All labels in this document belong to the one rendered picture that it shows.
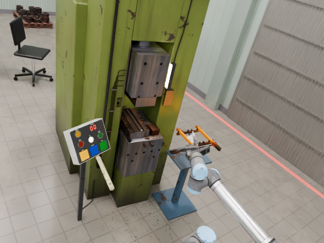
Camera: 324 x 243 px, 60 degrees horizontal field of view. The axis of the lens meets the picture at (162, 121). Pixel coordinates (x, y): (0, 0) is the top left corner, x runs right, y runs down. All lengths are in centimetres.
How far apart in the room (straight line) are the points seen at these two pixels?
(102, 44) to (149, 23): 42
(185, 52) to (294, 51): 240
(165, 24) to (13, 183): 238
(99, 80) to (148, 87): 43
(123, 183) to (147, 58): 137
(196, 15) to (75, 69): 123
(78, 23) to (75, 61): 36
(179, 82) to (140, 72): 56
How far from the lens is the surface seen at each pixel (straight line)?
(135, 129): 272
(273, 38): 493
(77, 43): 274
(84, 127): 232
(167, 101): 281
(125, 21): 232
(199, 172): 167
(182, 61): 270
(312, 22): 465
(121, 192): 312
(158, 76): 246
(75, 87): 292
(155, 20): 242
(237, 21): 524
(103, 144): 243
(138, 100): 249
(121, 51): 239
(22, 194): 345
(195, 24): 263
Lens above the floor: 252
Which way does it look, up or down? 31 degrees down
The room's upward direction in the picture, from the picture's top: 14 degrees clockwise
